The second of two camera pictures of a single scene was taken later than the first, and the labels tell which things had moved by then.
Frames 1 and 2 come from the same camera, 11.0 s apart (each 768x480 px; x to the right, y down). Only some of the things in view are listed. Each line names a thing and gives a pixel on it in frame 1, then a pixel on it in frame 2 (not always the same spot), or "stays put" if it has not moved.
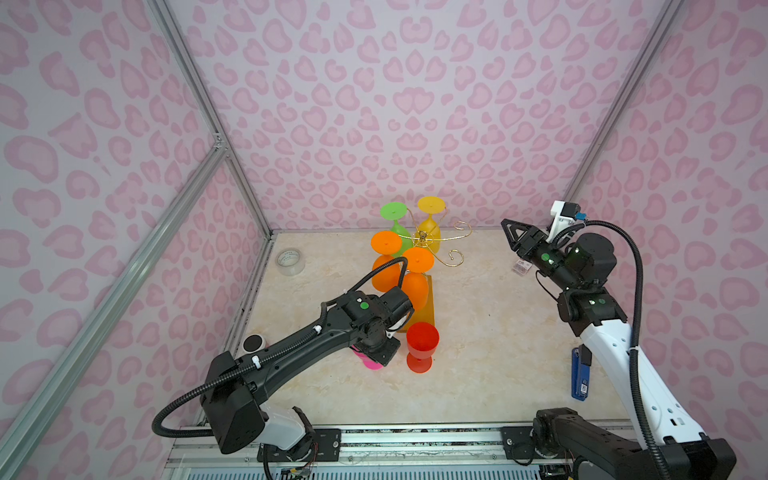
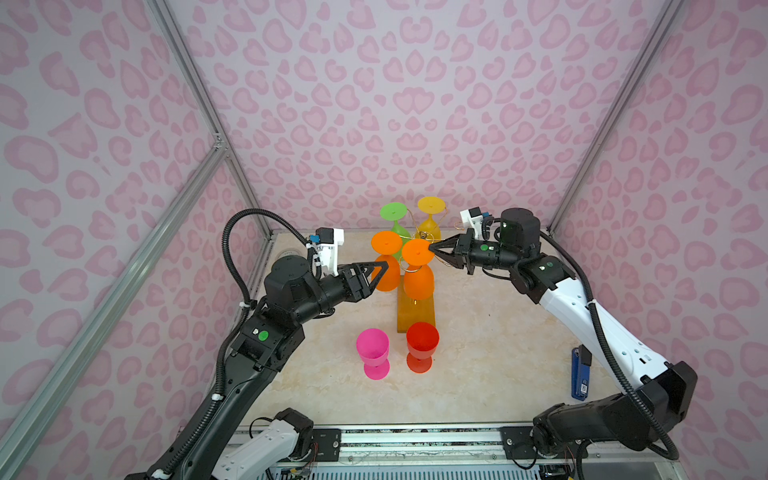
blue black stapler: (581, 361) stays put
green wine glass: (397, 211) stays put
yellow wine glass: (428, 232) stays put
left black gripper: (387, 355) to (359, 288)
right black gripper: (530, 244) to (464, 252)
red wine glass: (422, 340) stays put
